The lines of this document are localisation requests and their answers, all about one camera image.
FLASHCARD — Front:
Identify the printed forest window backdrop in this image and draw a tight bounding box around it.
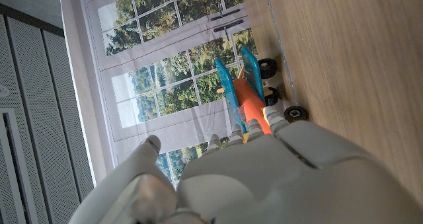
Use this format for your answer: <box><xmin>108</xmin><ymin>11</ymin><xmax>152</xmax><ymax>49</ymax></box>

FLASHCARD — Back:
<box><xmin>77</xmin><ymin>0</ymin><xmax>262</xmax><ymax>188</ymax></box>

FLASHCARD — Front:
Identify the teal orange toy plane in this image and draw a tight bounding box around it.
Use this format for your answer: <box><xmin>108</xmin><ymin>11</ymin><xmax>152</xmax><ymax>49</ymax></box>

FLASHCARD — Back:
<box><xmin>214</xmin><ymin>45</ymin><xmax>311</xmax><ymax>144</ymax></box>

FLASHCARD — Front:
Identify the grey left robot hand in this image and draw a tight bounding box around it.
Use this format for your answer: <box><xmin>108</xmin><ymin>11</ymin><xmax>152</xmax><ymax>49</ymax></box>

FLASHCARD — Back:
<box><xmin>67</xmin><ymin>105</ymin><xmax>423</xmax><ymax>224</ymax></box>

